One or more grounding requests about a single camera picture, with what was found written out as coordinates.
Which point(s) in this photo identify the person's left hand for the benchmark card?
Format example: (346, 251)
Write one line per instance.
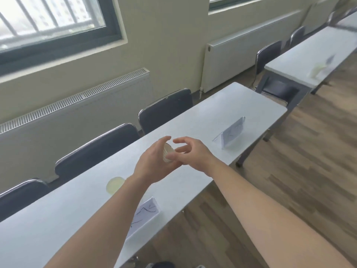
(149, 164)

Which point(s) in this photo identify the person's right hand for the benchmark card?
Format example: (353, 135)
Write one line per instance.
(199, 157)

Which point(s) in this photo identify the person's right thumb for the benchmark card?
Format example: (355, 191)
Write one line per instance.
(174, 158)

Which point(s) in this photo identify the person's left fingers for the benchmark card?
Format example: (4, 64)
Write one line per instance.
(164, 138)

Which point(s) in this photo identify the small translucent plastic cup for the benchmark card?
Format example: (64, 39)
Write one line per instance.
(168, 151)

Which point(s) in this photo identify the person's right forearm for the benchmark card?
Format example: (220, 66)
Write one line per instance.
(265, 217)

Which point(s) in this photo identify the person's left forearm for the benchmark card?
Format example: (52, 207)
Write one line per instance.
(111, 220)

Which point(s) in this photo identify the dark blue chair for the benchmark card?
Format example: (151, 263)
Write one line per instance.
(94, 150)
(19, 198)
(269, 57)
(330, 18)
(297, 36)
(167, 108)

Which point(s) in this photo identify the white long table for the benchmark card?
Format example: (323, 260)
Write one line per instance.
(212, 111)
(315, 50)

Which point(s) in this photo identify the white radiator pipe valve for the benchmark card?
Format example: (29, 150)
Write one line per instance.
(201, 92)

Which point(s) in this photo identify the clear acrylic sign holder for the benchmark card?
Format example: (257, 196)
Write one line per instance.
(145, 217)
(231, 132)

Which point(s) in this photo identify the round pale yellow coaster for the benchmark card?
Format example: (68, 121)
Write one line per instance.
(115, 185)

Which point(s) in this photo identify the dark framed window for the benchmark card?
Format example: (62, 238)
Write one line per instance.
(231, 1)
(50, 22)

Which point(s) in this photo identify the pale yellow cup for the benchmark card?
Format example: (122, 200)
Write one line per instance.
(318, 70)

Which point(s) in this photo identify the white wall radiator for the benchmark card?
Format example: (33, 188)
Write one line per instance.
(69, 128)
(245, 50)

